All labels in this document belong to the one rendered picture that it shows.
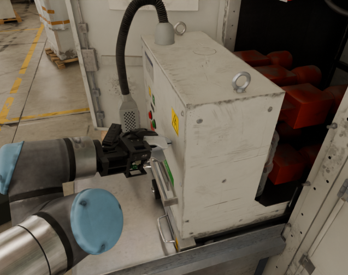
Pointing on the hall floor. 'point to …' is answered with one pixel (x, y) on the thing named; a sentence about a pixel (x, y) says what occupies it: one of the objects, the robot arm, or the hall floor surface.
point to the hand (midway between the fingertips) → (165, 141)
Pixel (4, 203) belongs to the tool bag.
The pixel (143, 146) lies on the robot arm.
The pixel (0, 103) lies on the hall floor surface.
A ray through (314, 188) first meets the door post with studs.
